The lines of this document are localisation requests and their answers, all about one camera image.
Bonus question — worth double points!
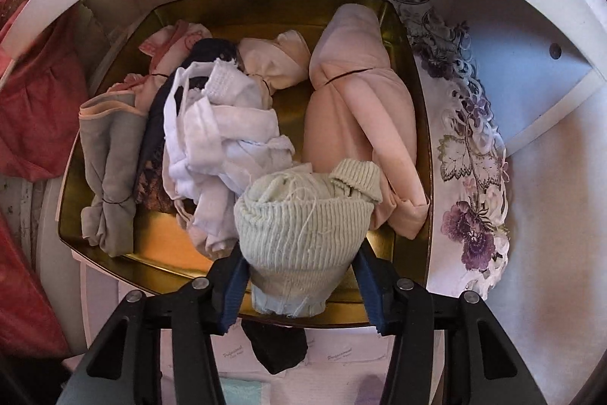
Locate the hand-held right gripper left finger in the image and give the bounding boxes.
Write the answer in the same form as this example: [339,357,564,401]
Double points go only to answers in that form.
[61,246,247,405]

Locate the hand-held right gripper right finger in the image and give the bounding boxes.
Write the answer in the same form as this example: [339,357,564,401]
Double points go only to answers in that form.
[353,244,546,405]

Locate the black sock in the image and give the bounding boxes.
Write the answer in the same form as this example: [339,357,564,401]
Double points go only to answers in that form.
[242,320,309,375]

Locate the pale green ribbed sock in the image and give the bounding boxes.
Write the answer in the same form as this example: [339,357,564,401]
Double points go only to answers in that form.
[234,158,382,318]

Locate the gold tin box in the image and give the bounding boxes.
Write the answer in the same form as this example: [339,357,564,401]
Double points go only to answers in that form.
[57,0,434,325]

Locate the light blue cloth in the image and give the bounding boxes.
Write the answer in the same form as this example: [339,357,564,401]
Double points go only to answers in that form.
[220,379,264,405]

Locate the grey cloth roll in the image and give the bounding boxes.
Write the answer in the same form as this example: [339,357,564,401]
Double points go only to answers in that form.
[78,94,150,258]

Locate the navy lace underwear roll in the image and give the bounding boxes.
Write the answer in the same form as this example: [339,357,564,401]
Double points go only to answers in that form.
[135,37,240,211]

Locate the large pink cloth roll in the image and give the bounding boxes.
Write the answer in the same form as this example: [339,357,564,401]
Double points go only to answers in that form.
[302,3,430,240]

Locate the small beige cloth roll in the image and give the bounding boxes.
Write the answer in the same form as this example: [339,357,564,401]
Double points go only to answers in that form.
[237,30,311,95]

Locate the pink patterned garment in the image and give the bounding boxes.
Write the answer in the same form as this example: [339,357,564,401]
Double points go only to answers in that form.
[109,20,212,112]

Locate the glossy photo paper sheets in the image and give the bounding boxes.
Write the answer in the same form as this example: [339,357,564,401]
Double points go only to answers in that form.
[156,320,447,405]

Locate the white floral embroidered cloth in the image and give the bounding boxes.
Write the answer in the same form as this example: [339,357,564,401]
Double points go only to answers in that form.
[266,0,510,298]

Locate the red blanket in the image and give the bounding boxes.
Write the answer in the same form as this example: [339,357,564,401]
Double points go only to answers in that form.
[0,0,91,358]

